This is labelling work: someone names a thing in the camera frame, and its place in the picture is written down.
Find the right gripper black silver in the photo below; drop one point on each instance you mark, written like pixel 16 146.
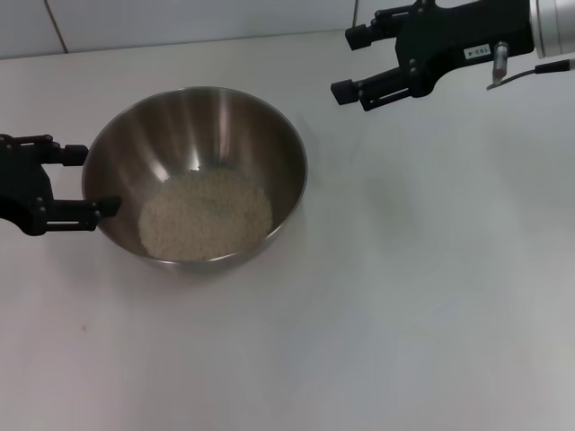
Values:
pixel 449 36

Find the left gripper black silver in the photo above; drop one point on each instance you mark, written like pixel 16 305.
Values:
pixel 22 188

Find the stainless steel mixing bowl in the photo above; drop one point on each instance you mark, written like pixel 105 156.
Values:
pixel 135 152

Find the white uncooked rice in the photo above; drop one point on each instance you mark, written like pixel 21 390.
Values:
pixel 206 220

